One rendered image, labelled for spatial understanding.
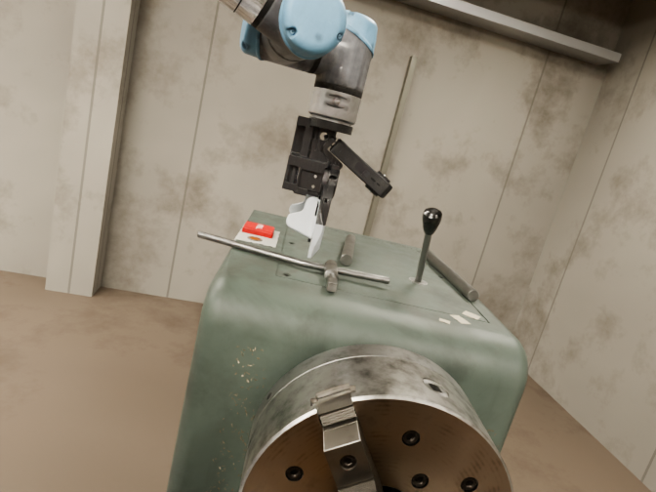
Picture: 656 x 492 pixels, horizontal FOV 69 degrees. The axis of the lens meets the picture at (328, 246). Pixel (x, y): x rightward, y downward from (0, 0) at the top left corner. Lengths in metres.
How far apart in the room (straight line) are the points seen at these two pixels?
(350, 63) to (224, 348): 0.44
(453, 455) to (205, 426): 0.35
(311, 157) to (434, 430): 0.43
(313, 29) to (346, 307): 0.36
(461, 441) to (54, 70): 3.48
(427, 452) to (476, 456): 0.06
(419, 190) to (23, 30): 2.88
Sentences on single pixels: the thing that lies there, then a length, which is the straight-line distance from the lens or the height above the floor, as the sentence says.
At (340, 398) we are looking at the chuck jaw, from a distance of 0.54.
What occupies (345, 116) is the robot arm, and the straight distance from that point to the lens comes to 0.73.
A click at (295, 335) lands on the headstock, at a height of 1.21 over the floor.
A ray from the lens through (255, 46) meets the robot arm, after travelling 0.70.
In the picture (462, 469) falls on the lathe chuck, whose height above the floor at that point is 1.17.
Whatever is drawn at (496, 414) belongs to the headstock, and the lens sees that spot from 0.76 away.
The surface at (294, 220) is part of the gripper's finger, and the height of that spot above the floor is 1.34.
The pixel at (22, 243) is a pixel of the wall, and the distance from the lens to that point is 3.97.
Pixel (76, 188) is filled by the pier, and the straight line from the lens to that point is 3.52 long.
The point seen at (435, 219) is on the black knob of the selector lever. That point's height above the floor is 1.39.
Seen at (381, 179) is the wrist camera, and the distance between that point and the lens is 0.74.
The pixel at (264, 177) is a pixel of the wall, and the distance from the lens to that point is 3.53.
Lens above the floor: 1.48
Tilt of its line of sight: 13 degrees down
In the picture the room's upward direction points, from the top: 14 degrees clockwise
